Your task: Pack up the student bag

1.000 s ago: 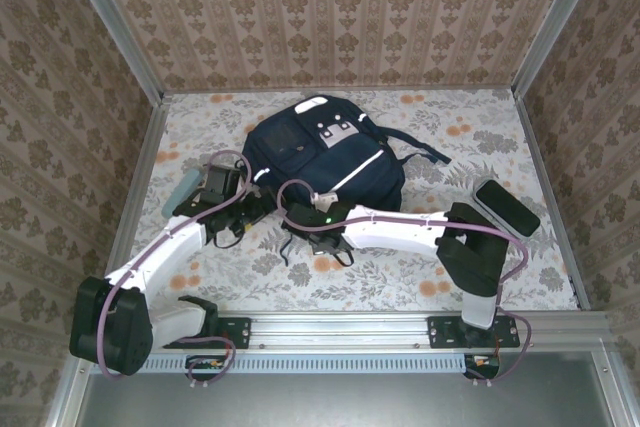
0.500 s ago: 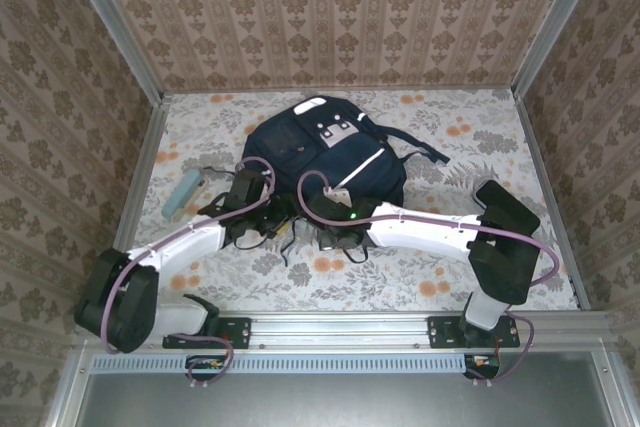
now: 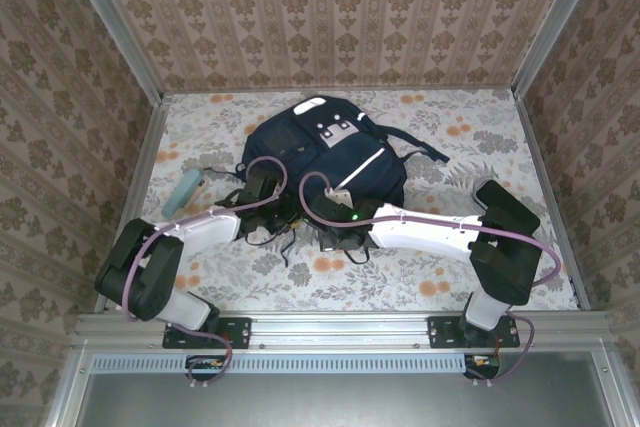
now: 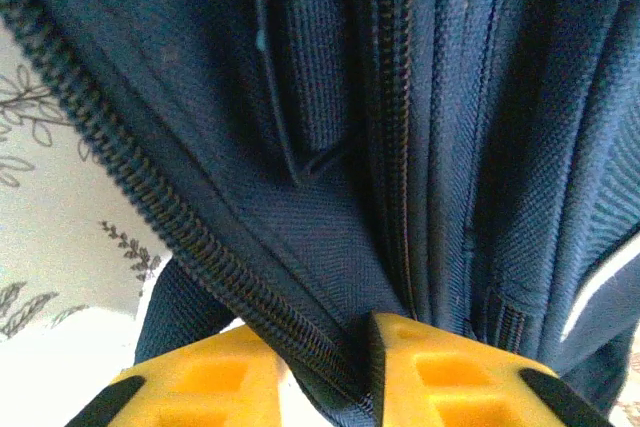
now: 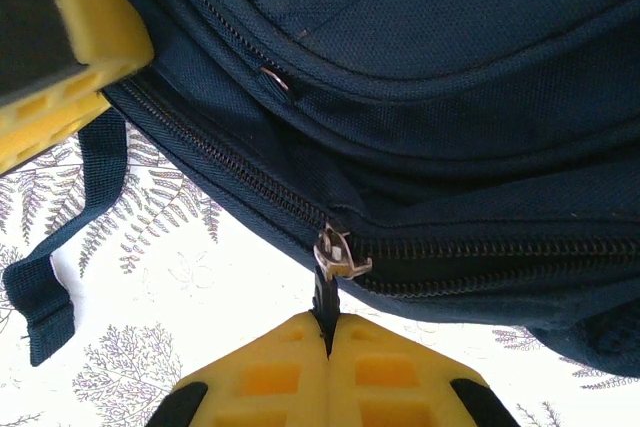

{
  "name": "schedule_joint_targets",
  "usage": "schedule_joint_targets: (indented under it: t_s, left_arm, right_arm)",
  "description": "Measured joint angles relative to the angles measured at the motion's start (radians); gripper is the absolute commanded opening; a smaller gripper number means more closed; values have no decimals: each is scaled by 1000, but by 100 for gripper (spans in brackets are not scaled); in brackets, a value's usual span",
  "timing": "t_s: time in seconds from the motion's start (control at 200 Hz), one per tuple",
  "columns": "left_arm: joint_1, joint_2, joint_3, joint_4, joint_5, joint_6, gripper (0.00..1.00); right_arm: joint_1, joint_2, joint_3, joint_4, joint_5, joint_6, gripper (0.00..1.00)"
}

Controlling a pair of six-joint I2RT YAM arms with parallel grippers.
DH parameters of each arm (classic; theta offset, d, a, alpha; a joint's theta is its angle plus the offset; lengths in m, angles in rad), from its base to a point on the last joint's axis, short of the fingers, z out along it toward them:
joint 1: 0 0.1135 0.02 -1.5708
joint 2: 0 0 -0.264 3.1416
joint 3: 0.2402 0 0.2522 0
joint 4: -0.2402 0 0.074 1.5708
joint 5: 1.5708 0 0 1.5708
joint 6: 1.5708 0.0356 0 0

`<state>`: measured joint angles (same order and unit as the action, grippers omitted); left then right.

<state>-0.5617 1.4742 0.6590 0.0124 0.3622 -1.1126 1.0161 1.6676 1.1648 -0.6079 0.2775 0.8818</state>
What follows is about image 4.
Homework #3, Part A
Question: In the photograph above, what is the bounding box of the navy blue backpack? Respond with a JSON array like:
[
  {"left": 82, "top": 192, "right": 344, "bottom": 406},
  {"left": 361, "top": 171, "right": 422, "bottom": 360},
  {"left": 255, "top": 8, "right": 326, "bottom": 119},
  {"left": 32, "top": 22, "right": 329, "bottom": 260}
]
[{"left": 0, "top": 0, "right": 640, "bottom": 427}]

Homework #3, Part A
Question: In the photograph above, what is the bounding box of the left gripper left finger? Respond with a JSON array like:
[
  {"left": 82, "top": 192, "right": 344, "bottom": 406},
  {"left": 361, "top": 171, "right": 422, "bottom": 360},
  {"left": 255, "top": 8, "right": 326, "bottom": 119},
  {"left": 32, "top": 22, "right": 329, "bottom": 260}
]
[{"left": 64, "top": 324, "right": 297, "bottom": 427}]

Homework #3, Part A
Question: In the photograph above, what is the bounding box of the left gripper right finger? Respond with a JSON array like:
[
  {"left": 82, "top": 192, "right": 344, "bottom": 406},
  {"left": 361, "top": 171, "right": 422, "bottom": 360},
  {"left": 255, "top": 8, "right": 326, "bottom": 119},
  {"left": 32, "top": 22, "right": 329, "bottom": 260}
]
[{"left": 367, "top": 311, "right": 617, "bottom": 427}]

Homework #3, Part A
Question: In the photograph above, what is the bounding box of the floral tablecloth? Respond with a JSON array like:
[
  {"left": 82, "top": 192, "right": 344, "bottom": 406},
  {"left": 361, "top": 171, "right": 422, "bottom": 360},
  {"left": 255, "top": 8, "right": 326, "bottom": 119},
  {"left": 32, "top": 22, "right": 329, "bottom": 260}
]
[{"left": 0, "top": 11, "right": 640, "bottom": 427}]

